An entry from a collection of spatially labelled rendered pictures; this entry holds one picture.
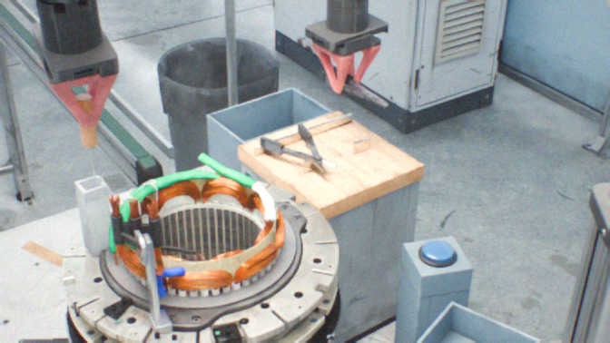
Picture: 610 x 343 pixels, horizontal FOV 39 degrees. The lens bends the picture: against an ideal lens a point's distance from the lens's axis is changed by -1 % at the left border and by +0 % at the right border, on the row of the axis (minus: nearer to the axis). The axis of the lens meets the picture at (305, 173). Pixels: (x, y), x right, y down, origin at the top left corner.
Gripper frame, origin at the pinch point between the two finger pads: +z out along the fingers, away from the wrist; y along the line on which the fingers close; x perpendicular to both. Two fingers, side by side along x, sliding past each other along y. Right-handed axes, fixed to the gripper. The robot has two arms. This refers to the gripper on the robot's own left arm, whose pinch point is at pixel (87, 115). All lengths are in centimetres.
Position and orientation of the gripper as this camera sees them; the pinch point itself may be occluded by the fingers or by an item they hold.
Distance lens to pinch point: 93.9
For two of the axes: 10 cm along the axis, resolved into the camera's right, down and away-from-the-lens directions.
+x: 9.0, -2.6, 3.4
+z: -0.1, 7.8, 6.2
